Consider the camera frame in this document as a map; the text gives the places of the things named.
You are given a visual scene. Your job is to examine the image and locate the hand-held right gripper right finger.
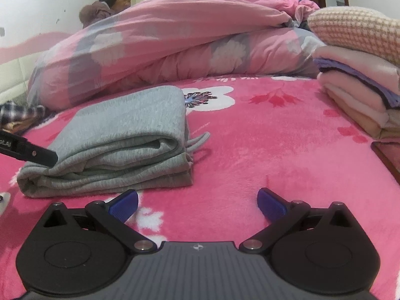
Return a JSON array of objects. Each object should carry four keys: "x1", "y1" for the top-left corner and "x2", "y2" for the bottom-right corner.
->
[{"x1": 240, "y1": 188, "x2": 354, "y2": 254}]

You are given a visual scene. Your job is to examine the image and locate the folded white garment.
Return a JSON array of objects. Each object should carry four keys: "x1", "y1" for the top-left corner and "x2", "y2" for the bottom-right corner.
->
[{"x1": 312, "y1": 46, "x2": 400, "y2": 97}]

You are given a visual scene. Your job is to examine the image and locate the smartphone with patterned case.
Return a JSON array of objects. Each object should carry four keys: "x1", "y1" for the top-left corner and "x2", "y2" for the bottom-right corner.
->
[{"x1": 371, "y1": 141, "x2": 400, "y2": 186}]

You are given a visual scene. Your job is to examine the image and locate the beige waffle knit sweater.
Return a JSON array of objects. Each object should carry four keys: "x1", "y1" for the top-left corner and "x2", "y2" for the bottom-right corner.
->
[{"x1": 308, "y1": 6, "x2": 400, "y2": 68}]

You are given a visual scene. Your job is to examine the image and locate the pink floral fleece blanket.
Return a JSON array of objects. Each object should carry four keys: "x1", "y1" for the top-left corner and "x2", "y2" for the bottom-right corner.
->
[{"x1": 0, "y1": 75, "x2": 400, "y2": 300}]

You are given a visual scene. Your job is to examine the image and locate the black white plaid shirt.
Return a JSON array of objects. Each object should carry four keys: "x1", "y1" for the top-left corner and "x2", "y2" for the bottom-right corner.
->
[{"x1": 0, "y1": 100, "x2": 46, "y2": 126}]

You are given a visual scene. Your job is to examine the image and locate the folded tan garment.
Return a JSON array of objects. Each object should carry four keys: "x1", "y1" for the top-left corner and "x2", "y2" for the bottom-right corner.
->
[{"x1": 325, "y1": 89, "x2": 400, "y2": 140}]

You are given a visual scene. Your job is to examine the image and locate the pink and white headboard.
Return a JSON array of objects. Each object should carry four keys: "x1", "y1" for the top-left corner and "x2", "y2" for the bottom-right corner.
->
[{"x1": 0, "y1": 33, "x2": 82, "y2": 105}]

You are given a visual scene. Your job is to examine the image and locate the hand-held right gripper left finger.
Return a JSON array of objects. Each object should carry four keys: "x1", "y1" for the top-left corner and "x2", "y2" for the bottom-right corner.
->
[{"x1": 42, "y1": 189, "x2": 157, "y2": 254}]

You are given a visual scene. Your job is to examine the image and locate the grey sweatshirt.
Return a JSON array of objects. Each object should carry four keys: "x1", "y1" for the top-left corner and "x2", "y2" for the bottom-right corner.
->
[{"x1": 17, "y1": 85, "x2": 211, "y2": 198}]

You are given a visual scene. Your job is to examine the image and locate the pink floral duvet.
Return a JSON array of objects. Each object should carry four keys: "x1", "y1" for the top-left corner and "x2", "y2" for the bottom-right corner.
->
[{"x1": 26, "y1": 0, "x2": 327, "y2": 111}]

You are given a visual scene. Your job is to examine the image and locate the folded purple garment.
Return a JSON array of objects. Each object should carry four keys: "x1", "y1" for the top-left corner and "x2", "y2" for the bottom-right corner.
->
[{"x1": 314, "y1": 58, "x2": 400, "y2": 108}]

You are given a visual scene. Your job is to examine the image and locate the beige garment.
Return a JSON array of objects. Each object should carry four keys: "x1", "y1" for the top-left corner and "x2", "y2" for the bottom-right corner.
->
[{"x1": 3, "y1": 119, "x2": 38, "y2": 135}]

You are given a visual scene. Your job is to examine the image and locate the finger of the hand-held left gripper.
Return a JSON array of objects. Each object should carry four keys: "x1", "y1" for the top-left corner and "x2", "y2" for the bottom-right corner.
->
[{"x1": 15, "y1": 137, "x2": 59, "y2": 168}]

